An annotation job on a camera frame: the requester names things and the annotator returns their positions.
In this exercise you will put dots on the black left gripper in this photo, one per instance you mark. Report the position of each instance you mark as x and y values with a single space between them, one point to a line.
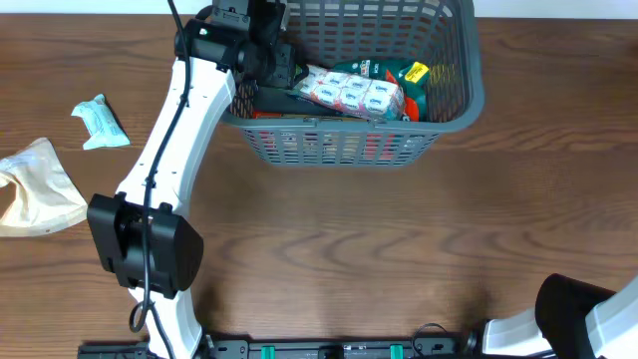
283 64

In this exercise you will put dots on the blue Kleenex tissue pack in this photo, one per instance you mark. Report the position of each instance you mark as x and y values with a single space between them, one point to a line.
353 95

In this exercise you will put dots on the green coffee sachet bag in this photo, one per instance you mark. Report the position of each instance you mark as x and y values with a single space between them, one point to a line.
411 76

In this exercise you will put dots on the small white mint packet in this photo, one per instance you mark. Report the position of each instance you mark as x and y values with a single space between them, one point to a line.
103 128

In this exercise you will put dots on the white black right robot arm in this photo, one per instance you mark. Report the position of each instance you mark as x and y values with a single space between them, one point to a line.
570 319

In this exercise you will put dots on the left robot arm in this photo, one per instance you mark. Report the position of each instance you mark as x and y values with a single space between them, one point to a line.
141 232

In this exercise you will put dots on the grey plastic slotted basket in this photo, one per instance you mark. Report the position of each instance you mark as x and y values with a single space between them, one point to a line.
285 129

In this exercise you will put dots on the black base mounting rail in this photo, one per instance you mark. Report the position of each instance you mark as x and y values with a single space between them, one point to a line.
425 347

